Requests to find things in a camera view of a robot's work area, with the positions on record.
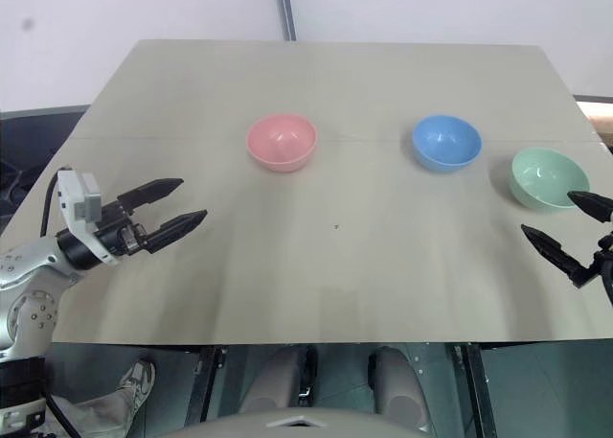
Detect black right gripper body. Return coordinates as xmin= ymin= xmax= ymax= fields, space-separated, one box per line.
xmin=591 ymin=234 xmax=613 ymax=286

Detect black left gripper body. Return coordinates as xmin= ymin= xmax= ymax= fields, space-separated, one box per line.
xmin=94 ymin=200 xmax=149 ymax=259

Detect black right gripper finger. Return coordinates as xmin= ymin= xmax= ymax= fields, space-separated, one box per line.
xmin=567 ymin=191 xmax=613 ymax=226
xmin=520 ymin=223 xmax=598 ymax=289

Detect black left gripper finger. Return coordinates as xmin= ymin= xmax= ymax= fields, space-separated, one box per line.
xmin=116 ymin=177 xmax=186 ymax=217
xmin=145 ymin=209 xmax=210 ymax=255

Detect green plastic bowl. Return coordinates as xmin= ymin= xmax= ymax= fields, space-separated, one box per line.
xmin=507 ymin=148 xmax=591 ymax=214

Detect light wooden board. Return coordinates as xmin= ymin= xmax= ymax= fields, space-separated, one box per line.
xmin=574 ymin=94 xmax=613 ymax=148

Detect black equipment beside table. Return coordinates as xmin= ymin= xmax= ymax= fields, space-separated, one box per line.
xmin=0 ymin=104 xmax=90 ymax=221

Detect pink red plastic bowl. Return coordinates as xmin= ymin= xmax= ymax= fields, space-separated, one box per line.
xmin=245 ymin=113 xmax=319 ymax=173

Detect grey sneaker of person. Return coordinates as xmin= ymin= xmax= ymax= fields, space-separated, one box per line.
xmin=118 ymin=357 xmax=157 ymax=413

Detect blue plastic bowl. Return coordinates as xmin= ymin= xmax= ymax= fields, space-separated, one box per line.
xmin=412 ymin=114 xmax=483 ymax=174

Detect black metal table leg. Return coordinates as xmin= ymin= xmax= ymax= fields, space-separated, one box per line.
xmin=183 ymin=344 xmax=230 ymax=426
xmin=444 ymin=343 xmax=498 ymax=438

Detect grey trouser leg of person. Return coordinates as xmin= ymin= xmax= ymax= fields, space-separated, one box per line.
xmin=45 ymin=387 xmax=145 ymax=438

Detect grey robot left leg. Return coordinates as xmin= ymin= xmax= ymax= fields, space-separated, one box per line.
xmin=238 ymin=344 xmax=319 ymax=421

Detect grey robot leg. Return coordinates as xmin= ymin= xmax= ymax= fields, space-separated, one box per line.
xmin=367 ymin=344 xmax=433 ymax=432
xmin=238 ymin=344 xmax=319 ymax=421

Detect grey robot right leg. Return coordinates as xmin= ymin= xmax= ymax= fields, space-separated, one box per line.
xmin=367 ymin=344 xmax=433 ymax=432

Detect grey robot torso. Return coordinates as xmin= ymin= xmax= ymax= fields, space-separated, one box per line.
xmin=179 ymin=405 xmax=435 ymax=438

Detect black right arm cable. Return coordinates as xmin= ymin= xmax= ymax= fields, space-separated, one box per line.
xmin=600 ymin=260 xmax=613 ymax=310

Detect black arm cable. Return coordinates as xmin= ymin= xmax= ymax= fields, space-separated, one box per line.
xmin=600 ymin=260 xmax=613 ymax=310
xmin=39 ymin=169 xmax=64 ymax=241

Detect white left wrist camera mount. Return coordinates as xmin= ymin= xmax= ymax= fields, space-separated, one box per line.
xmin=57 ymin=168 xmax=121 ymax=267

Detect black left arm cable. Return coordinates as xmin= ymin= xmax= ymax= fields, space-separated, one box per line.
xmin=39 ymin=169 xmax=64 ymax=241

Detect grey metal post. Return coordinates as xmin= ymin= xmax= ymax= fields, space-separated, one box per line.
xmin=272 ymin=0 xmax=300 ymax=42

